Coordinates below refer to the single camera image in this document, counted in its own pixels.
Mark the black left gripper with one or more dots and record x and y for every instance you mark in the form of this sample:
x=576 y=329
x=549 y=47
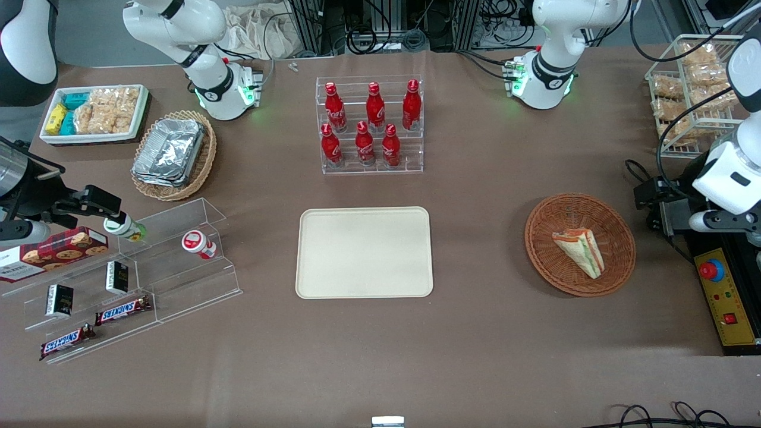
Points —
x=685 y=178

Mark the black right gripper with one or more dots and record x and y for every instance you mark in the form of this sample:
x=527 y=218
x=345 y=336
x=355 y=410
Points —
x=37 y=201

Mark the triangular sandwich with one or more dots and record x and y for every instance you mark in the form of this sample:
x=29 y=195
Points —
x=579 y=252

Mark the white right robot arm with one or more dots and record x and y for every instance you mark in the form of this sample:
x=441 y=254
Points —
x=214 y=77

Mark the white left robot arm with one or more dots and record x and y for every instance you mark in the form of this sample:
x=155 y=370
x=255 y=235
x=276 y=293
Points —
x=544 y=65

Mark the aluminium foil tray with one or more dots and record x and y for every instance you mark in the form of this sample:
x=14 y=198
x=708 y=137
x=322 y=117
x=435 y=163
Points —
x=154 y=180
x=172 y=145

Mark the white rectangular snack tray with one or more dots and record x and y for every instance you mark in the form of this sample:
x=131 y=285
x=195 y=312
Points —
x=95 y=138

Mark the oval tan wicker basket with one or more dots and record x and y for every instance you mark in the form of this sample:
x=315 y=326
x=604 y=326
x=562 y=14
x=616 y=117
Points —
x=205 y=157

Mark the round brown wicker basket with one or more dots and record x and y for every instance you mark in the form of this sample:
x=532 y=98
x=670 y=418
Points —
x=550 y=261

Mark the cream plastic tray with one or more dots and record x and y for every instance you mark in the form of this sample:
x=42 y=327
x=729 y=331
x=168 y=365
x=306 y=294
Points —
x=364 y=252

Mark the white bottle with green cap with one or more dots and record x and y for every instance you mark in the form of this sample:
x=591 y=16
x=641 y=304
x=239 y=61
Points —
x=122 y=227

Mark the red tartan cookie box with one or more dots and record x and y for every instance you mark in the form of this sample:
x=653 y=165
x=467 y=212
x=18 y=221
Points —
x=59 y=249

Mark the small black box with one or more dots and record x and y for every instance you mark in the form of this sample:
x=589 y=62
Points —
x=59 y=300
x=117 y=277

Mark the clear pack of fried snacks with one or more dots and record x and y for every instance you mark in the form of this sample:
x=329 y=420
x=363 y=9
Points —
x=675 y=132
x=698 y=54
x=667 y=87
x=710 y=76
x=669 y=111

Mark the clear bag of rice crackers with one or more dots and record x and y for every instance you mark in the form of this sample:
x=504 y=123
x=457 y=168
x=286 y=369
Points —
x=116 y=100
x=98 y=122

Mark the teal snack packet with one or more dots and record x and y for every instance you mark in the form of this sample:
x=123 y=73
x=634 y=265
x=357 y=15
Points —
x=76 y=100
x=68 y=123

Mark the yellow snack packet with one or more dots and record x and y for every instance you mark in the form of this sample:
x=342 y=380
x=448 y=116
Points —
x=56 y=119

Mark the small bottle with red lid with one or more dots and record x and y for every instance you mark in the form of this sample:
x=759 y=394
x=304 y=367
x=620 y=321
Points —
x=196 y=242

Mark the brown snickers bar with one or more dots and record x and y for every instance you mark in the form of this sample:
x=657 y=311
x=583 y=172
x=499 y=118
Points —
x=65 y=342
x=122 y=311

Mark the clear acrylic stepped shelf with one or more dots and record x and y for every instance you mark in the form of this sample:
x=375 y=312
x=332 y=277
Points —
x=178 y=285

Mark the yellow emergency stop control box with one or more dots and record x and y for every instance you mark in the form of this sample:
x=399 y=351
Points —
x=728 y=297

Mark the beige cloth bag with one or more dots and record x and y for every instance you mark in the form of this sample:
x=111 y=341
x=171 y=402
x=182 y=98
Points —
x=258 y=32

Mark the red cola bottle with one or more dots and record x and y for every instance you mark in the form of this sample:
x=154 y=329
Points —
x=390 y=148
x=374 y=110
x=330 y=148
x=335 y=112
x=411 y=107
x=364 y=145

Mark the clear acrylic bottle rack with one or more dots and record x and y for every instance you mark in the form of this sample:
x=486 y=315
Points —
x=410 y=160

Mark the aluminium frame post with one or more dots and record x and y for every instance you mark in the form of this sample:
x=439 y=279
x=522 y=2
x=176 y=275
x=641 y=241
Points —
x=471 y=24
x=308 y=27

